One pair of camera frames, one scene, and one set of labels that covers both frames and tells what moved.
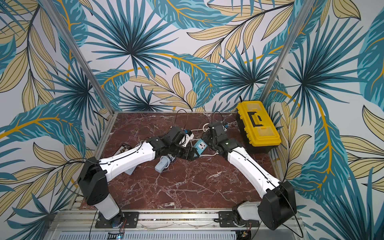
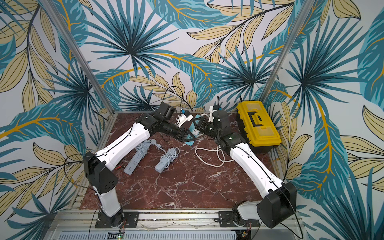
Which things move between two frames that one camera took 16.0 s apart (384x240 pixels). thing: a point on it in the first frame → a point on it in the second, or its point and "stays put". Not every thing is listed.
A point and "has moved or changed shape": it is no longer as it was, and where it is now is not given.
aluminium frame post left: [78, 54] stays put
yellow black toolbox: [258, 128] stays put
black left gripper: [186, 155] → [183, 138]
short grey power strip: [160, 167] stays put
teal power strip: [200, 146] → [194, 131]
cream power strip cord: [203, 129] has moved or changed shape
